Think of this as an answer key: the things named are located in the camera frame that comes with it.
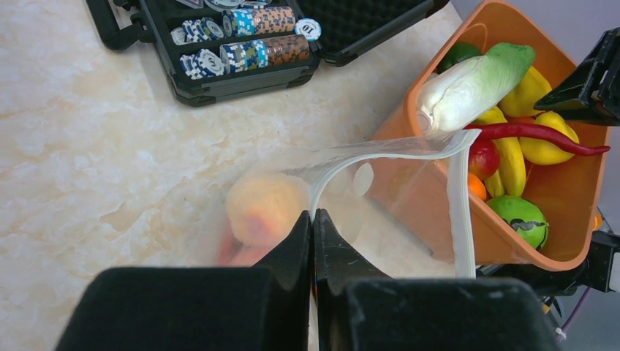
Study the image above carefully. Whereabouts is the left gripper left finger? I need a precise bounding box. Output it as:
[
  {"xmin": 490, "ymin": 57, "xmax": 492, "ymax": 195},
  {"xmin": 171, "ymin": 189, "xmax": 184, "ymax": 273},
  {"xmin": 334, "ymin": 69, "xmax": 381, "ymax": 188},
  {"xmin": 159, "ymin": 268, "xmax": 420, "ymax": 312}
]
[{"xmin": 56, "ymin": 211, "xmax": 312, "ymax": 350}]

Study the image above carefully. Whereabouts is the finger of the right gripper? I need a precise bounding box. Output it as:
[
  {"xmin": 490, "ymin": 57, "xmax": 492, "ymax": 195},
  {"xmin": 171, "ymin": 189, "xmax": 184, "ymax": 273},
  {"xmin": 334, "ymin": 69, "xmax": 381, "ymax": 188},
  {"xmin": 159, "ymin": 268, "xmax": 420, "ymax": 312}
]
[{"xmin": 534, "ymin": 28, "xmax": 619, "ymax": 127}]

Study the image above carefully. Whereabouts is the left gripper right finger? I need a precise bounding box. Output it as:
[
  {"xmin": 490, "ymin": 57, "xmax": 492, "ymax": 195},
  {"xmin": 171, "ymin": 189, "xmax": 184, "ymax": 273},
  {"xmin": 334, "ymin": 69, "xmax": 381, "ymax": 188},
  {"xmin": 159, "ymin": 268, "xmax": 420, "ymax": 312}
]
[{"xmin": 313, "ymin": 209, "xmax": 559, "ymax": 350}]

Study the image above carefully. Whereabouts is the toy yellow bell pepper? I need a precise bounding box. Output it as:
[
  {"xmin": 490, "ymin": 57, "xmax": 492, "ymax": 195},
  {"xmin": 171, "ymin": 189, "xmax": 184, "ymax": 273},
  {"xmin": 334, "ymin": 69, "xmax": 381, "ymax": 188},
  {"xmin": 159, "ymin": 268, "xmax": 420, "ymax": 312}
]
[{"xmin": 498, "ymin": 67, "xmax": 552, "ymax": 118}]

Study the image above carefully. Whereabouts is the toy peach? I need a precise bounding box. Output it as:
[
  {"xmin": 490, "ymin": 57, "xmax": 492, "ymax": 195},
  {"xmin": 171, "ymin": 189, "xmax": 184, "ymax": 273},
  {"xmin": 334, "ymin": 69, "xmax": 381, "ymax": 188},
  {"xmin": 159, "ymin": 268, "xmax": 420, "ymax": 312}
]
[{"xmin": 225, "ymin": 173, "xmax": 309, "ymax": 247}]

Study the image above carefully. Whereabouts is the clear zip top bag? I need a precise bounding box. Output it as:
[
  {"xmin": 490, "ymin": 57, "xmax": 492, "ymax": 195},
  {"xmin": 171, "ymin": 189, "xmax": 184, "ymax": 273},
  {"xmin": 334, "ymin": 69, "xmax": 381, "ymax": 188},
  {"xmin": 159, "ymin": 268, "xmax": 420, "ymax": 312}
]
[{"xmin": 216, "ymin": 130, "xmax": 477, "ymax": 278}]

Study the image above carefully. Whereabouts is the toy red apple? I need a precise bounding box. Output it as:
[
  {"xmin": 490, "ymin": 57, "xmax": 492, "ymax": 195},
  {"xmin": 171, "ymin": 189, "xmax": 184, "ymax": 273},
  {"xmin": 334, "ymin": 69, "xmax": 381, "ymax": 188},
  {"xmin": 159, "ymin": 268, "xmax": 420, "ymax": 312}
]
[{"xmin": 468, "ymin": 140, "xmax": 500, "ymax": 181}]

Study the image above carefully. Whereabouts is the toy watermelon slice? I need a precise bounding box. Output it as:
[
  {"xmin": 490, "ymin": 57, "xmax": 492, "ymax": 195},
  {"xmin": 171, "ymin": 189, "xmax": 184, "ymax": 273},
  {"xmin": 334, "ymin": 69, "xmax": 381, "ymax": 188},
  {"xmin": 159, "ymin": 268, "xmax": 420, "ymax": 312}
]
[{"xmin": 215, "ymin": 222, "xmax": 273, "ymax": 267}]

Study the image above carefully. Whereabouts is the toy long red chili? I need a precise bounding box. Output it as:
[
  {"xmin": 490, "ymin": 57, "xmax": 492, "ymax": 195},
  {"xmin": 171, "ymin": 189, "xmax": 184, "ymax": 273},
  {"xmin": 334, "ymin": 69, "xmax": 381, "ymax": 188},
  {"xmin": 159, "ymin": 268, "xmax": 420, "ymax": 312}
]
[{"xmin": 464, "ymin": 122, "xmax": 610, "ymax": 156}]

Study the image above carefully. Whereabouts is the toy yellow banana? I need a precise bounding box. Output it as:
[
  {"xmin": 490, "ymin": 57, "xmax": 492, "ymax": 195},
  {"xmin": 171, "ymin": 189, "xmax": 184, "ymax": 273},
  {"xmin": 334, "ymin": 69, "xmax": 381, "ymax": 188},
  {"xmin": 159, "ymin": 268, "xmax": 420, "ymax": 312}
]
[{"xmin": 484, "ymin": 137, "xmax": 526, "ymax": 197}]

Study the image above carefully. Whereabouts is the toy green white cabbage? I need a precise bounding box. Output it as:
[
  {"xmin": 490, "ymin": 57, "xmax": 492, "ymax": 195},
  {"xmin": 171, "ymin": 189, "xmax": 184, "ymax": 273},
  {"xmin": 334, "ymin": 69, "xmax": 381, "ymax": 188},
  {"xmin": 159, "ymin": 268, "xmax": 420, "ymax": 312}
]
[{"xmin": 416, "ymin": 42, "xmax": 536, "ymax": 135}]

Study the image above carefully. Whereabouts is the toy green lime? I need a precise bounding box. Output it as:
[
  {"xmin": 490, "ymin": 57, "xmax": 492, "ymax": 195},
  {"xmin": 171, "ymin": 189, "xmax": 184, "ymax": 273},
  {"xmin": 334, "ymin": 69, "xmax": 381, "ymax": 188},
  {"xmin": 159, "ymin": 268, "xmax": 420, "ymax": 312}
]
[{"xmin": 436, "ymin": 41, "xmax": 482, "ymax": 73}]

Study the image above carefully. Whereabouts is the toy orange fruit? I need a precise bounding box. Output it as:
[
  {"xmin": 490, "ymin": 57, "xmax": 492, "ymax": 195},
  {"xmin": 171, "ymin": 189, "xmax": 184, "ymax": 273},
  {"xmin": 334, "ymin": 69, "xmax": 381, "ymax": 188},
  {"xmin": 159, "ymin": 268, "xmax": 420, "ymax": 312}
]
[{"xmin": 467, "ymin": 172, "xmax": 488, "ymax": 201}]

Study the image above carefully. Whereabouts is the black poker chip case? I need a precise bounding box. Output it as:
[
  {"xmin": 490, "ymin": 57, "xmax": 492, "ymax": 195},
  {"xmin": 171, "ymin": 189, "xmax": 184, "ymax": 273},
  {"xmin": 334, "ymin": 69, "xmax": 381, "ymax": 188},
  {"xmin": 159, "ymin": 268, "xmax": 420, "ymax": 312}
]
[{"xmin": 87, "ymin": 1, "xmax": 445, "ymax": 107}]

